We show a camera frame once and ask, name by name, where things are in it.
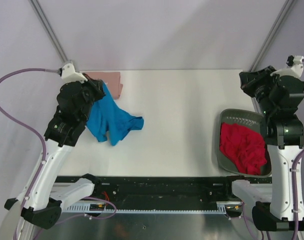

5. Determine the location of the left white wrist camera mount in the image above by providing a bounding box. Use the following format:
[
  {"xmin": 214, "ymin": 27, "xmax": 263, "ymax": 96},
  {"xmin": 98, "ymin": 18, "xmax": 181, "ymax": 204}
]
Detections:
[{"xmin": 59, "ymin": 60, "xmax": 88, "ymax": 84}]

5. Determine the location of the blue t shirt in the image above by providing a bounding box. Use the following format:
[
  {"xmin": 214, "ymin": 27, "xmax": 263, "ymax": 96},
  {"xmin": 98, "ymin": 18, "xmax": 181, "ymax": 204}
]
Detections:
[{"xmin": 87, "ymin": 83, "xmax": 144, "ymax": 146}]

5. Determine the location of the red t shirt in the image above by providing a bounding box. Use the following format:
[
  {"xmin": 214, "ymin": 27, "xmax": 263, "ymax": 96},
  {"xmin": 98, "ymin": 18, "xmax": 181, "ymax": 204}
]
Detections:
[{"xmin": 219, "ymin": 122, "xmax": 267, "ymax": 176}]

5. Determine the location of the purple cable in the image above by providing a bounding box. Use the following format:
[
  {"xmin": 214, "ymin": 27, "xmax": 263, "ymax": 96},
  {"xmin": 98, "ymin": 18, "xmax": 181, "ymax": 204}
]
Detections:
[
  {"xmin": 241, "ymin": 58, "xmax": 304, "ymax": 240},
  {"xmin": 0, "ymin": 67, "xmax": 117, "ymax": 240}
]

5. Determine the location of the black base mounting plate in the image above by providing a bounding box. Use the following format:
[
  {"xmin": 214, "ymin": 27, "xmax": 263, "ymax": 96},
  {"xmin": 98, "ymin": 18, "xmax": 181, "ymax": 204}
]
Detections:
[{"xmin": 54, "ymin": 176, "xmax": 245, "ymax": 211}]

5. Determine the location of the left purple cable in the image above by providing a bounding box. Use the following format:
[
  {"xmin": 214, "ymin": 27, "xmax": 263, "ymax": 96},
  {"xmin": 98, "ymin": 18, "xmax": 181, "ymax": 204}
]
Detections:
[{"xmin": 0, "ymin": 67, "xmax": 117, "ymax": 240}]

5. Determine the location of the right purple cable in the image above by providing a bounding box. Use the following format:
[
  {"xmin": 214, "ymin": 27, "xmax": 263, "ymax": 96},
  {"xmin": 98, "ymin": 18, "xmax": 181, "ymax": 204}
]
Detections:
[{"xmin": 241, "ymin": 58, "xmax": 304, "ymax": 240}]

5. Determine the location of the folded pink printed t shirt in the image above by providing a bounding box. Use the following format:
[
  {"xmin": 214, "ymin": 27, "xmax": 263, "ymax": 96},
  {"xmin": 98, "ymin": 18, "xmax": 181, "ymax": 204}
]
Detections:
[{"xmin": 84, "ymin": 71, "xmax": 123, "ymax": 100}]

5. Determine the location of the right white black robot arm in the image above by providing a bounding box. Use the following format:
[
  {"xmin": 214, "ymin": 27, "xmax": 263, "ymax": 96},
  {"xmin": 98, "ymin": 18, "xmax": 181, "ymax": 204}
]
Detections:
[{"xmin": 222, "ymin": 64, "xmax": 304, "ymax": 234}]

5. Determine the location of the right aluminium frame post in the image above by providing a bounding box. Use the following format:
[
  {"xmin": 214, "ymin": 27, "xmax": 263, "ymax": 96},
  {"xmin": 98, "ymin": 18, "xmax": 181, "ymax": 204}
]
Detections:
[{"xmin": 249, "ymin": 0, "xmax": 297, "ymax": 72}]

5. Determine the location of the grey plastic basket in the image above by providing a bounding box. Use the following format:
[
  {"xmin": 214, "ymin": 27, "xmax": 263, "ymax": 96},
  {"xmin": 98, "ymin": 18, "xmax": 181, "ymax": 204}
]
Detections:
[{"xmin": 216, "ymin": 108, "xmax": 271, "ymax": 178}]

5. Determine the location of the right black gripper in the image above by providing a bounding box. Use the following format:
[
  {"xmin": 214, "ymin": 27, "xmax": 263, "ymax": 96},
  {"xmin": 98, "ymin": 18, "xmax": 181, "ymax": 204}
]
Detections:
[{"xmin": 238, "ymin": 65, "xmax": 278, "ymax": 114}]

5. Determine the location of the left aluminium frame post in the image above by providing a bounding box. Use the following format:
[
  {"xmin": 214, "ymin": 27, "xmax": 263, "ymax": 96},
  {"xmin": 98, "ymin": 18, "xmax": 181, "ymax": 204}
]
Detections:
[{"xmin": 28, "ymin": 0, "xmax": 68, "ymax": 62}]

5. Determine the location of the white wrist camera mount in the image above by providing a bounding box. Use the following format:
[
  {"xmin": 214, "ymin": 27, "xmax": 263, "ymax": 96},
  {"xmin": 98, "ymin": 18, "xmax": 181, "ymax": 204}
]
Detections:
[
  {"xmin": 270, "ymin": 55, "xmax": 304, "ymax": 79},
  {"xmin": 59, "ymin": 60, "xmax": 88, "ymax": 84}
]

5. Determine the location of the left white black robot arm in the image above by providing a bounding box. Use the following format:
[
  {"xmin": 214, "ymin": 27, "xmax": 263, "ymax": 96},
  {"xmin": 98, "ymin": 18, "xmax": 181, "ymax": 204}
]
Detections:
[{"xmin": 5, "ymin": 79, "xmax": 105, "ymax": 230}]

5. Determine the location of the aluminium frame post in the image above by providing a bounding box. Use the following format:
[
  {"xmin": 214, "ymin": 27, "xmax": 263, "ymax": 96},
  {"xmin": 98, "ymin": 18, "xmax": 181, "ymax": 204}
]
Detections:
[
  {"xmin": 249, "ymin": 0, "xmax": 297, "ymax": 72},
  {"xmin": 28, "ymin": 0, "xmax": 68, "ymax": 62}
]

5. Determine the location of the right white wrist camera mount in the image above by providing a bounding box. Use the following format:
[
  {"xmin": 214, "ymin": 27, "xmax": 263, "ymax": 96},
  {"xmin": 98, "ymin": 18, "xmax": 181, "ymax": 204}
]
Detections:
[{"xmin": 270, "ymin": 55, "xmax": 304, "ymax": 79}]

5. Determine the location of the white slotted cable duct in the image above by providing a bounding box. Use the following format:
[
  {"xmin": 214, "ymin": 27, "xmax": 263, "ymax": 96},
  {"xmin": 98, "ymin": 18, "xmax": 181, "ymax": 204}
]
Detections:
[{"xmin": 62, "ymin": 201, "xmax": 242, "ymax": 215}]

